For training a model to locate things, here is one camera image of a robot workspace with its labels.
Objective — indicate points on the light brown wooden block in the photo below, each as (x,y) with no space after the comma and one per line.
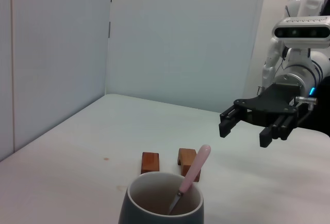
(186,157)

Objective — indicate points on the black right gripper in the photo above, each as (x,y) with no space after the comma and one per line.
(273,103)

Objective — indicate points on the reddish brown wooden block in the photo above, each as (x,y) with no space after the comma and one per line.
(150,162)

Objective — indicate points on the grey ceramic cup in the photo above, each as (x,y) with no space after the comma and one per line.
(152,193)

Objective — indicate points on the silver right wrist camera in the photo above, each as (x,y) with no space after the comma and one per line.
(301,32)

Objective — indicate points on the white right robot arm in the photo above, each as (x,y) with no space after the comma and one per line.
(296,74)

